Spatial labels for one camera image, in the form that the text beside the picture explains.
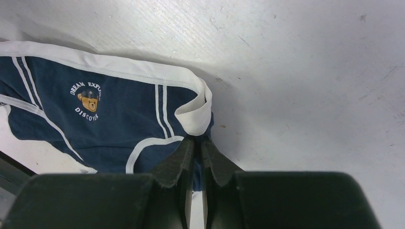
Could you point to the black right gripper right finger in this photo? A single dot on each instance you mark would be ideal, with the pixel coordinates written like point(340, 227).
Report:
point(237, 199)

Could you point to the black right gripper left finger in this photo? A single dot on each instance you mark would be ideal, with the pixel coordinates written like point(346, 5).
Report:
point(159, 199)

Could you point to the navy white-trimmed bear underwear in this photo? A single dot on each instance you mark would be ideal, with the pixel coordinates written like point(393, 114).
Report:
point(111, 114)

